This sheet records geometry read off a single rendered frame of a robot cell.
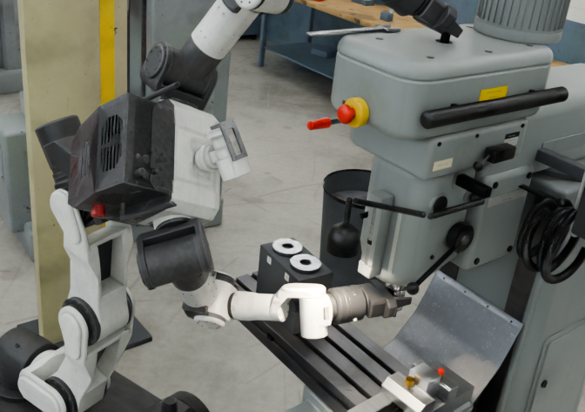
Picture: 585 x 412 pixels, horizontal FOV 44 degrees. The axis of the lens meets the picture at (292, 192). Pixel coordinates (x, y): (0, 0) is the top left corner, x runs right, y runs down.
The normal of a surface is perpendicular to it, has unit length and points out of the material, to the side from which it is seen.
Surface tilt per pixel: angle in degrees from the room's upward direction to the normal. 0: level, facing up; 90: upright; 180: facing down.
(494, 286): 90
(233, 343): 0
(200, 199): 58
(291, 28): 90
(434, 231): 90
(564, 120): 90
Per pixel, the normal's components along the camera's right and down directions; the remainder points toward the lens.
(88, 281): -0.57, 0.30
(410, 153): -0.79, 0.19
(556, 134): 0.60, 0.40
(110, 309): 0.83, 0.17
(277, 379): 0.10, -0.90
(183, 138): 0.75, -0.20
